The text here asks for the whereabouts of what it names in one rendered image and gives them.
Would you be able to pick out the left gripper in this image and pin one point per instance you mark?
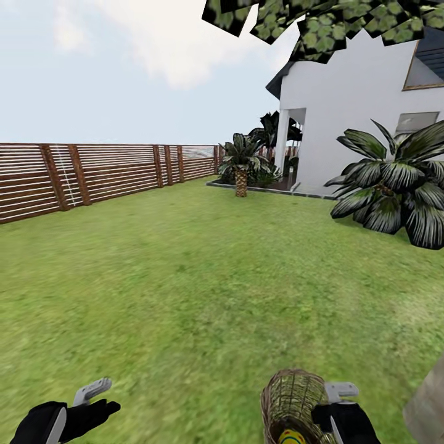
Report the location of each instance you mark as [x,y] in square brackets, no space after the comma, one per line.
[91,416]

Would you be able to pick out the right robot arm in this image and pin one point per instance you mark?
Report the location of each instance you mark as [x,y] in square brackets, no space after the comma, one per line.
[348,423]

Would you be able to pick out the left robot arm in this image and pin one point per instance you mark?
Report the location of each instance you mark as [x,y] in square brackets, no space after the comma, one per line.
[55,423]

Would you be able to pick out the easter egg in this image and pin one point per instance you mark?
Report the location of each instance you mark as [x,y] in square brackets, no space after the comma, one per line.
[290,433]

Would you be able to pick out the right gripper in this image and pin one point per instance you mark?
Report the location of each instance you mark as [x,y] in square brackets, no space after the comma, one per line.
[319,416]

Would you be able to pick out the fixed window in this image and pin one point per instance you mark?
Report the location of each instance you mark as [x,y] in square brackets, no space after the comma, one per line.
[413,122]

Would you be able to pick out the wicker basket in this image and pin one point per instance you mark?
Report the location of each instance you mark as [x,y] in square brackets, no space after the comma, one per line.
[270,406]

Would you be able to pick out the tree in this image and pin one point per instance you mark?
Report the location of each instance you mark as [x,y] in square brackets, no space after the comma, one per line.
[324,30]

